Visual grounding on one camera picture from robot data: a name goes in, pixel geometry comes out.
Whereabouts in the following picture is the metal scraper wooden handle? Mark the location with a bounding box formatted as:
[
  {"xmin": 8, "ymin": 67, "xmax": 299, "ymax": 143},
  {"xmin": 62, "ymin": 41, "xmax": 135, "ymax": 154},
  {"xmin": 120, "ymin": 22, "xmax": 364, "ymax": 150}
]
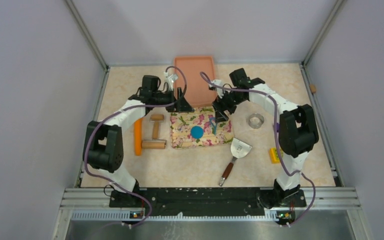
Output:
[{"xmin": 218, "ymin": 137, "xmax": 253, "ymax": 187}]

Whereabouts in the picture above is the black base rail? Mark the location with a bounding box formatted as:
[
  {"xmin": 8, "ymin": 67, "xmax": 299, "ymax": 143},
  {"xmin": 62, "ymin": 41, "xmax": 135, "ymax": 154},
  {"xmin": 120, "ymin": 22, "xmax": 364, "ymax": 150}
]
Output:
[{"xmin": 109, "ymin": 187, "xmax": 307, "ymax": 217}]

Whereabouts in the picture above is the round metal cutter ring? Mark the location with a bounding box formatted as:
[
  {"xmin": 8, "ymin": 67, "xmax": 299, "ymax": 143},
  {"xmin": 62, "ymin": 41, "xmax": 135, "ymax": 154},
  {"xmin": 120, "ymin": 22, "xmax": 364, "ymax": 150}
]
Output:
[{"xmin": 247, "ymin": 113, "xmax": 266, "ymax": 130}]

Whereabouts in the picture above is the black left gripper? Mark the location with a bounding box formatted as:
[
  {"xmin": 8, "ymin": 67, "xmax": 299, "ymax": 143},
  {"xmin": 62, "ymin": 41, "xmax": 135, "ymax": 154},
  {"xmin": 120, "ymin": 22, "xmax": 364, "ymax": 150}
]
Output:
[{"xmin": 152, "ymin": 87, "xmax": 194, "ymax": 113}]

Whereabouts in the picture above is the small wooden cork piece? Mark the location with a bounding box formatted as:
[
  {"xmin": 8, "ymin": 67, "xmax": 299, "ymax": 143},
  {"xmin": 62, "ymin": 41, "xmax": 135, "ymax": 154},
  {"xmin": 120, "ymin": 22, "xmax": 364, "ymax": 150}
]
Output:
[{"xmin": 309, "ymin": 84, "xmax": 317, "ymax": 94}]

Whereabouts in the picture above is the wooden double-ended roller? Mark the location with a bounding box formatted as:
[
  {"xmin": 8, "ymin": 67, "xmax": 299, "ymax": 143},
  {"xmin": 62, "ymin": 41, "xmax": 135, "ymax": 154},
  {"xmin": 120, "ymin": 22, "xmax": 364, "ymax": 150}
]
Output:
[{"xmin": 141, "ymin": 113, "xmax": 167, "ymax": 150}]

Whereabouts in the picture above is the blue dough piece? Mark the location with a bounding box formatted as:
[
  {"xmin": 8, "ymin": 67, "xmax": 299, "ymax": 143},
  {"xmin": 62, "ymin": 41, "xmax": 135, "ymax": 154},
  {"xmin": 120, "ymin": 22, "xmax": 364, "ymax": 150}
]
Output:
[{"xmin": 190, "ymin": 126, "xmax": 204, "ymax": 139}]

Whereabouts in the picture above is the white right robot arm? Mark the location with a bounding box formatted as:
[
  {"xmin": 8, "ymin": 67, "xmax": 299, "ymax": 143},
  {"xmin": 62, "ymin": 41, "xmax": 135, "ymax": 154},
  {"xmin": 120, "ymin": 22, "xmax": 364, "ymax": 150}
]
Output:
[{"xmin": 200, "ymin": 68, "xmax": 319, "ymax": 206}]

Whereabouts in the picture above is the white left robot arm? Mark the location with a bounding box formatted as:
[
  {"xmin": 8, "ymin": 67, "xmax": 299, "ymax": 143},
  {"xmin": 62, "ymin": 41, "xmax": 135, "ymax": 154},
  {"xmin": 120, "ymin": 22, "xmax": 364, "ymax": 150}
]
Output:
[{"xmin": 83, "ymin": 73, "xmax": 194, "ymax": 207}]

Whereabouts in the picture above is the pink rectangular tray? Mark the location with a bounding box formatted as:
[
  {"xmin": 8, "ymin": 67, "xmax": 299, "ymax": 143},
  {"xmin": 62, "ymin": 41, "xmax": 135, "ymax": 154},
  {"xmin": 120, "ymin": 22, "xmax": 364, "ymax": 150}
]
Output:
[{"xmin": 173, "ymin": 55, "xmax": 217, "ymax": 108}]

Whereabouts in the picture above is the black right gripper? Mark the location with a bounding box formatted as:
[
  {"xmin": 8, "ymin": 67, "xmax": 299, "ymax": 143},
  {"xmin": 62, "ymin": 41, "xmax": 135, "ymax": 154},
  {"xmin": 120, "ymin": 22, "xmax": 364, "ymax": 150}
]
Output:
[{"xmin": 212, "ymin": 88, "xmax": 247, "ymax": 124}]

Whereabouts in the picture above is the yellow red blue toy block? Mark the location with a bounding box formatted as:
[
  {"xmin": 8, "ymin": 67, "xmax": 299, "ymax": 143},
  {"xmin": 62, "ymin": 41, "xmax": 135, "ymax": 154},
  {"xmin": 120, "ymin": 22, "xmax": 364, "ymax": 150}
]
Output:
[{"xmin": 268, "ymin": 147, "xmax": 280, "ymax": 164}]

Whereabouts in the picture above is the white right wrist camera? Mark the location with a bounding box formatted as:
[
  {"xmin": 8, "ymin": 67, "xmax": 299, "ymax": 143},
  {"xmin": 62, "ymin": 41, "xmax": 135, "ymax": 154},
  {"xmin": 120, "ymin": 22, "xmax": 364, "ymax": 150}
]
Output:
[{"xmin": 208, "ymin": 79, "xmax": 226, "ymax": 98}]

